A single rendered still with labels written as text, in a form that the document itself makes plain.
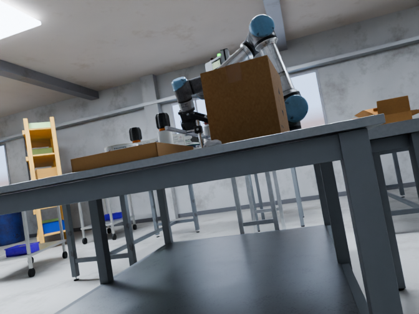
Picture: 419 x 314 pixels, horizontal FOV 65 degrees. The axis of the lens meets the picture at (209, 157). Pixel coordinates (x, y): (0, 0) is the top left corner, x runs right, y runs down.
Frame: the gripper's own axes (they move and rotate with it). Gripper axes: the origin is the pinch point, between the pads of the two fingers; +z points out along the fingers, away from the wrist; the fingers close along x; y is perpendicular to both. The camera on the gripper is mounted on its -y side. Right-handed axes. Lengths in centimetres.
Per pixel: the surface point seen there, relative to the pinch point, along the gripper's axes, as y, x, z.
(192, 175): -21, 84, -29
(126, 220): 109, -61, 86
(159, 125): 28.6, -21.0, -7.2
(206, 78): -21, 40, -41
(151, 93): 221, -477, 78
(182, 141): 24.6, -36.7, 12.4
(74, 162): 12, 80, -37
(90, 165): 7, 81, -36
